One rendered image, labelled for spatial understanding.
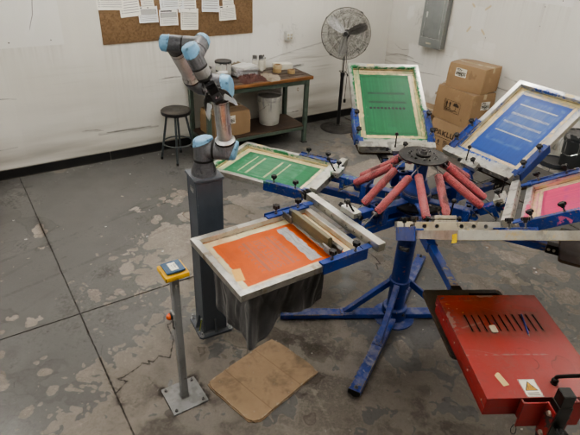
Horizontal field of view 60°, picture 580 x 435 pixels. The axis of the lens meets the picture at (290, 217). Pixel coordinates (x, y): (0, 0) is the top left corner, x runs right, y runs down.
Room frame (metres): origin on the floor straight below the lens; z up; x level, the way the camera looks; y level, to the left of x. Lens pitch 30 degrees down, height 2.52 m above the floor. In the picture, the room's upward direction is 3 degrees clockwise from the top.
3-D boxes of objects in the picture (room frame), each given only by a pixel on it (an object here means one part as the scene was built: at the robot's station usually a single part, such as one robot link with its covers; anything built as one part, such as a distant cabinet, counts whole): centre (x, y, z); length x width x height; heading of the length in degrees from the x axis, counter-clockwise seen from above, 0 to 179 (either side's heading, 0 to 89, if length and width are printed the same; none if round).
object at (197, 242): (2.33, 0.06, 0.97); 0.79 x 0.58 x 0.04; 125
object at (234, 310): (2.17, 0.30, 0.74); 0.45 x 0.03 x 0.43; 35
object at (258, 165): (3.32, 0.01, 1.05); 1.08 x 0.61 x 0.23; 65
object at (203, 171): (2.75, 0.53, 1.25); 0.15 x 0.15 x 0.10
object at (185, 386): (2.11, 0.59, 0.48); 0.22 x 0.22 x 0.96; 35
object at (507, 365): (1.52, -0.93, 1.06); 0.61 x 0.46 x 0.12; 5
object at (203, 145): (2.75, 0.52, 1.37); 0.13 x 0.12 x 0.14; 84
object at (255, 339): (2.13, -0.01, 0.74); 0.46 x 0.04 x 0.42; 125
